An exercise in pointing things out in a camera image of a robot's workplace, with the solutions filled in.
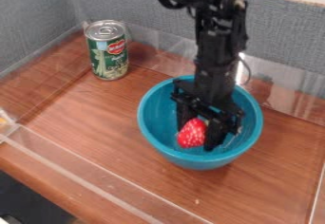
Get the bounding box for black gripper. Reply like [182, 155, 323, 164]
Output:
[170, 78, 245, 152]

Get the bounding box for red toy strawberry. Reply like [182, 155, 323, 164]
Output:
[177, 118, 208, 148]

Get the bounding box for blue plastic bowl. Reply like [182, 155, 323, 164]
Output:
[138, 79, 264, 171]

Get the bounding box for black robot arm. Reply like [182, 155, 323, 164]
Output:
[158, 0, 248, 151]

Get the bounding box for green vegetable can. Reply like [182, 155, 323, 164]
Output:
[85, 20, 129, 81]

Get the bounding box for clear acrylic barrier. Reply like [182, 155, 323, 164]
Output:
[0, 108, 212, 224]

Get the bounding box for black cable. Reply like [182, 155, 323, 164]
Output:
[237, 55, 253, 84]

